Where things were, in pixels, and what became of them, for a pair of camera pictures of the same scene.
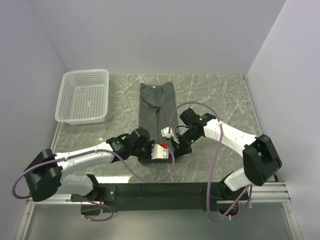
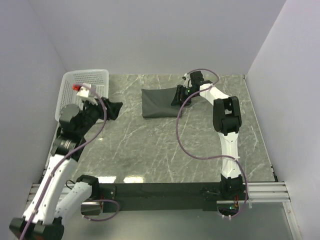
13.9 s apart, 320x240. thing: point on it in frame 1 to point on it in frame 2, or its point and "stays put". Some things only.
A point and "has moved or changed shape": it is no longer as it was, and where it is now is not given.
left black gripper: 150,143 to 113,109
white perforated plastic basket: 82,96 stays put
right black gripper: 181,149 to 177,100
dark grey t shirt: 157,111 has moved or changed shape
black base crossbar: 156,197 stays put
